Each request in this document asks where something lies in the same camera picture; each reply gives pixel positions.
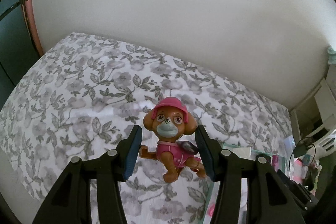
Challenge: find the dark cabinet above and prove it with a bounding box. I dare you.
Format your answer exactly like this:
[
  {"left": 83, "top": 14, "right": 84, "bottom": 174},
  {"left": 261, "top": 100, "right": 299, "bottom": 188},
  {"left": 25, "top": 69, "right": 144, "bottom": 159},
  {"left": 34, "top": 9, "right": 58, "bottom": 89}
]
[{"left": 0, "top": 0, "right": 40, "bottom": 109}]

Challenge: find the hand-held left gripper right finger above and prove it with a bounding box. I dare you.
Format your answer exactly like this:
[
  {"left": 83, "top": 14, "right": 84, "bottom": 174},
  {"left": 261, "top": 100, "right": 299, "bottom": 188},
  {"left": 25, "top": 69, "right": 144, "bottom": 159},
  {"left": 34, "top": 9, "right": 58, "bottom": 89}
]
[{"left": 196, "top": 125, "right": 306, "bottom": 224}]

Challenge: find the black power adapter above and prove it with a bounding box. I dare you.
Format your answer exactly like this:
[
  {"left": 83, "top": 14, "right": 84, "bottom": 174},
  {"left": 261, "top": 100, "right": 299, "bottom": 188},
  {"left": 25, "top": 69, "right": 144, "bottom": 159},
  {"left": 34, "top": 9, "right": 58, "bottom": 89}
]
[{"left": 293, "top": 144, "right": 311, "bottom": 157}]

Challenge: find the grey floral bed blanket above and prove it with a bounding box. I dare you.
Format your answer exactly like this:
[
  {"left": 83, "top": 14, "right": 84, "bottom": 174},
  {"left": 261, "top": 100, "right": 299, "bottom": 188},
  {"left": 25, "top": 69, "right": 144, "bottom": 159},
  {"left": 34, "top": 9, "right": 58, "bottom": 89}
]
[{"left": 0, "top": 32, "right": 293, "bottom": 224}]

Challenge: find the black cable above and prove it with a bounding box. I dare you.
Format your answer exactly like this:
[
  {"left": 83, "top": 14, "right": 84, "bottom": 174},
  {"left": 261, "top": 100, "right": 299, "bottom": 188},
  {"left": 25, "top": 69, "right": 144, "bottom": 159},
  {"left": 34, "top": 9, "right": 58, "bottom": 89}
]
[{"left": 289, "top": 136, "right": 319, "bottom": 180}]

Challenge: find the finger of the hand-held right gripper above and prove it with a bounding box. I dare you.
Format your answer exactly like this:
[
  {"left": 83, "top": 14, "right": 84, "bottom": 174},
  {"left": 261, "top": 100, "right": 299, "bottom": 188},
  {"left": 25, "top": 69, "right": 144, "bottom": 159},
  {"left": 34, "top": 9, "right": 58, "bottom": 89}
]
[{"left": 277, "top": 169, "right": 317, "bottom": 211}]

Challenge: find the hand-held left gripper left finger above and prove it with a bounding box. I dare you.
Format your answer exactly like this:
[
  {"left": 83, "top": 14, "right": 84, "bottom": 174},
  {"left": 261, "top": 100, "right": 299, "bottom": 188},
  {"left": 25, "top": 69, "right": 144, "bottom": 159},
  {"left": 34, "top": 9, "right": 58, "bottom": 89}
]
[{"left": 33, "top": 125, "right": 143, "bottom": 224}]

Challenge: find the white shelf unit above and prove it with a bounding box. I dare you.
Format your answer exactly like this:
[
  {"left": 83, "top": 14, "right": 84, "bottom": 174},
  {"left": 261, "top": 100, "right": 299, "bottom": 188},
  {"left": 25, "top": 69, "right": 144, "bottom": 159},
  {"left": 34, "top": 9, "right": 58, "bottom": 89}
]
[{"left": 290, "top": 78, "right": 336, "bottom": 161}]

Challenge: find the brown dog toy figure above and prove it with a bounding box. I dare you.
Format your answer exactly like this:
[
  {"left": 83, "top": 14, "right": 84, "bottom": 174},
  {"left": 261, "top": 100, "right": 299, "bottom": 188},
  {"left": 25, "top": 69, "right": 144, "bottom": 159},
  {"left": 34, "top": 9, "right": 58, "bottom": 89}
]
[{"left": 139, "top": 97, "right": 208, "bottom": 184}]

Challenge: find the teal tray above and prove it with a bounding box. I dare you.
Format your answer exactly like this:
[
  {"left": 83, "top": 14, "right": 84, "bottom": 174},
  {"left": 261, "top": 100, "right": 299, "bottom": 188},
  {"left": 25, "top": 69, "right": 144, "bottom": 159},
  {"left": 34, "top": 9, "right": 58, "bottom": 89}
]
[{"left": 202, "top": 143, "right": 286, "bottom": 224}]

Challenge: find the white device with light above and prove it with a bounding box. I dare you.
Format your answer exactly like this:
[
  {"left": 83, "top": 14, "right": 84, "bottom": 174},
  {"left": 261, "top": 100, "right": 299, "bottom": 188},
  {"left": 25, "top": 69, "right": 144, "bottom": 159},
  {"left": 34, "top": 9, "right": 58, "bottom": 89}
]
[{"left": 285, "top": 135, "right": 298, "bottom": 153}]

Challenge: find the pink bed frame edge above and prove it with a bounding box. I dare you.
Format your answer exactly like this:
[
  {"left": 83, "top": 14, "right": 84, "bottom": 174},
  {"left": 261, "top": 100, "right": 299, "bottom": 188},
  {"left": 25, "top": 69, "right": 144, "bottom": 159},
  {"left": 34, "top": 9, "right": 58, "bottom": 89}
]
[{"left": 24, "top": 0, "right": 44, "bottom": 56}]

